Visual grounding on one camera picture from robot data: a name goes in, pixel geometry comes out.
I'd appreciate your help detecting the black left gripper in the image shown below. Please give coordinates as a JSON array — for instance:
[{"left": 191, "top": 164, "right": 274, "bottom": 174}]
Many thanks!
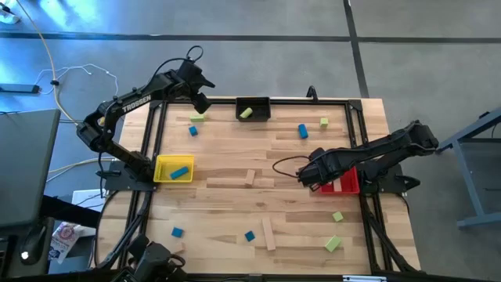
[{"left": 175, "top": 57, "right": 216, "bottom": 97}]

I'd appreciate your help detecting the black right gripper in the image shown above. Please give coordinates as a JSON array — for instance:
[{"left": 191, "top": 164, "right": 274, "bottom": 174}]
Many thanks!
[{"left": 296, "top": 147, "right": 337, "bottom": 193}]

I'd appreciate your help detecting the red plastic basket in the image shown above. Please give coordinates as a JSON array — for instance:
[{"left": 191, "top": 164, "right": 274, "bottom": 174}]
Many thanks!
[{"left": 319, "top": 166, "right": 361, "bottom": 195}]

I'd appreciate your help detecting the black plastic basket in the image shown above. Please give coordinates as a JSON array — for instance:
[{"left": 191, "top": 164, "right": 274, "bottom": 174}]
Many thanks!
[{"left": 236, "top": 96, "right": 272, "bottom": 121}]

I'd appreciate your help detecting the large green block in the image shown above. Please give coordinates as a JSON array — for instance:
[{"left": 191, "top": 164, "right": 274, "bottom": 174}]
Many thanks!
[{"left": 324, "top": 234, "right": 342, "bottom": 253}]

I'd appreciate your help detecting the long wooden plank block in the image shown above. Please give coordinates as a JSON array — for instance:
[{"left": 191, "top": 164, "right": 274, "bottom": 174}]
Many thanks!
[{"left": 261, "top": 217, "right": 277, "bottom": 251}]

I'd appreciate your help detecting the yellow plastic basket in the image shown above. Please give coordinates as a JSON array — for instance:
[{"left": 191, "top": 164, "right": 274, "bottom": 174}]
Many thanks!
[{"left": 153, "top": 154, "right": 196, "bottom": 184}]

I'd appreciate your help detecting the white box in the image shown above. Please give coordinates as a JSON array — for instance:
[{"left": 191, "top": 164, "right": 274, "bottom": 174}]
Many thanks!
[{"left": 72, "top": 189, "right": 106, "bottom": 212}]

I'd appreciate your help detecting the black articulated device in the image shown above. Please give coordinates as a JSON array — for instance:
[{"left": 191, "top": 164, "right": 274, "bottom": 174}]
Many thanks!
[{"left": 111, "top": 233, "right": 189, "bottom": 282}]

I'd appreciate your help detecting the black desk beam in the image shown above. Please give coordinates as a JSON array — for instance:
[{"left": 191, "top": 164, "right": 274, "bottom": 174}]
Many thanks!
[{"left": 41, "top": 194, "right": 102, "bottom": 229}]

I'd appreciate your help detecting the black power strip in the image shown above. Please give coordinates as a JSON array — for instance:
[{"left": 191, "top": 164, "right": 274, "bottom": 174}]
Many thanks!
[{"left": 0, "top": 83, "right": 41, "bottom": 95}]

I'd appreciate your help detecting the dark grey desk top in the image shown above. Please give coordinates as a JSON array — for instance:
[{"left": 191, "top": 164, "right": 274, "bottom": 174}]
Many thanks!
[{"left": 0, "top": 108, "right": 62, "bottom": 230}]

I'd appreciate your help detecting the printed paper bag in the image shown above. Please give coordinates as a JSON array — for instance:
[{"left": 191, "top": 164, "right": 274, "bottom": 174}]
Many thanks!
[{"left": 49, "top": 221, "right": 85, "bottom": 264}]

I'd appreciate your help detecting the black computer mouse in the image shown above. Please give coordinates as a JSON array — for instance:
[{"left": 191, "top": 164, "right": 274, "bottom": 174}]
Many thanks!
[{"left": 18, "top": 225, "right": 48, "bottom": 266}]

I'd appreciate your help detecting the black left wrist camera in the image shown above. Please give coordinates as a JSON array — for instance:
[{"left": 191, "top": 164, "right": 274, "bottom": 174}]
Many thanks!
[{"left": 193, "top": 92, "right": 213, "bottom": 115}]

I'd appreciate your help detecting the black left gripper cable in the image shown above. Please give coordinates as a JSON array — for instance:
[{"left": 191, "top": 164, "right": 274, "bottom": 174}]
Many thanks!
[{"left": 150, "top": 44, "right": 205, "bottom": 85}]

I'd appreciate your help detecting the black metal table frame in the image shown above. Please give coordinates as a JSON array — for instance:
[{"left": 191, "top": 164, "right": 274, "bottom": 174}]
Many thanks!
[{"left": 93, "top": 96, "right": 422, "bottom": 275}]

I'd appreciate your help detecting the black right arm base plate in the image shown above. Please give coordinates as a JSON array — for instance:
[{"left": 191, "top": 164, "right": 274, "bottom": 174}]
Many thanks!
[{"left": 359, "top": 162, "right": 422, "bottom": 197}]

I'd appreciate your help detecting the silver bracket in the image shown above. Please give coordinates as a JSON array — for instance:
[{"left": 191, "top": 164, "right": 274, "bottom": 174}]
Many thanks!
[{"left": 342, "top": 275, "right": 387, "bottom": 282}]

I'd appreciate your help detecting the thin white floor cable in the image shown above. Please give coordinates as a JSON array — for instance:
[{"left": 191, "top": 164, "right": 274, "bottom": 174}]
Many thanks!
[{"left": 34, "top": 63, "right": 120, "bottom": 107}]

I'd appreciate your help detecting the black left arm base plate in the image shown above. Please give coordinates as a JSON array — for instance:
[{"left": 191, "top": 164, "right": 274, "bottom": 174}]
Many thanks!
[{"left": 96, "top": 160, "right": 157, "bottom": 193}]

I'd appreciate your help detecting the grey-blue table frame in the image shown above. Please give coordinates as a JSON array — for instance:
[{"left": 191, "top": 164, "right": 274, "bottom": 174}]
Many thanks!
[{"left": 436, "top": 107, "right": 501, "bottom": 229}]

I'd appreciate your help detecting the cream cable bundle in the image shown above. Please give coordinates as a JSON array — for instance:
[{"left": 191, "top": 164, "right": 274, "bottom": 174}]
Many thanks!
[{"left": 45, "top": 155, "right": 117, "bottom": 183}]

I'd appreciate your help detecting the yellow floor cable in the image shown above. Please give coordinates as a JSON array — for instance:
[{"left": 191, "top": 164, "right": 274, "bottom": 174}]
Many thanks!
[{"left": 15, "top": 0, "right": 95, "bottom": 130}]

